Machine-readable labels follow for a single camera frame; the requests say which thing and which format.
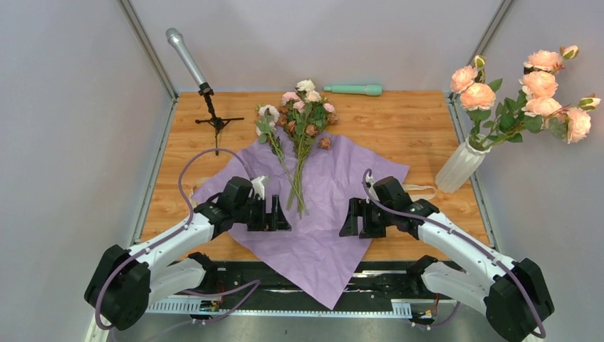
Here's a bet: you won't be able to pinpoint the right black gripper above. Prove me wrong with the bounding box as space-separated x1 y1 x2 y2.
340 197 394 239

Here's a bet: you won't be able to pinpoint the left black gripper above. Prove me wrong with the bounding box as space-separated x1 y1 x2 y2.
234 195 292 232

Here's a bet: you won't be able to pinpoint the pink and purple wrapping paper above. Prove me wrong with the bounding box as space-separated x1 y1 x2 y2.
202 135 410 309

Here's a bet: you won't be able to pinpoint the pink flower bouquet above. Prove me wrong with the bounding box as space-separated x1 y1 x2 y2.
255 79 339 217

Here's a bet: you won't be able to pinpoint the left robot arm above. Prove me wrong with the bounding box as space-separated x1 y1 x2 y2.
84 176 291 331

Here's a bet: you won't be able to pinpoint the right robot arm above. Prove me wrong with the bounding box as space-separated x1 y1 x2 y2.
339 169 555 341

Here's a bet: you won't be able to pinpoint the white ribbed vase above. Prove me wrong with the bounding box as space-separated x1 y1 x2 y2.
434 140 491 193

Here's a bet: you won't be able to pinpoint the peach artificial roses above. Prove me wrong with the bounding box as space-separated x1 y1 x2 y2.
449 46 601 152

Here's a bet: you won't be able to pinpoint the silver microphone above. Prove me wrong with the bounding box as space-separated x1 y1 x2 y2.
165 28 210 94

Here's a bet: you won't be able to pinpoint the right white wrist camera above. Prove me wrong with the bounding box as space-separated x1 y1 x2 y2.
364 175 379 202

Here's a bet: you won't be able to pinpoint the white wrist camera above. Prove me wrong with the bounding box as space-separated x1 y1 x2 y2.
251 176 269 200
364 175 379 202

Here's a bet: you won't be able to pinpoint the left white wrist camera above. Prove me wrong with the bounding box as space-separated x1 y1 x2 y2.
251 176 269 200

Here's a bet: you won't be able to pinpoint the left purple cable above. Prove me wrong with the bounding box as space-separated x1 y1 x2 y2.
94 147 261 331

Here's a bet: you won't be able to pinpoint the purple cable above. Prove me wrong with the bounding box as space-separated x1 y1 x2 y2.
94 147 261 331
362 169 547 340

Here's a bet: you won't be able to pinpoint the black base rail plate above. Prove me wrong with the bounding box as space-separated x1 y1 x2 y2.
192 261 436 311

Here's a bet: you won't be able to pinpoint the teal cylindrical handle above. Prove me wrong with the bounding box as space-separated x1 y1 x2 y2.
323 84 382 96

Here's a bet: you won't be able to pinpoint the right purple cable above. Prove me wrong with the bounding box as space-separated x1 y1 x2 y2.
362 169 547 340

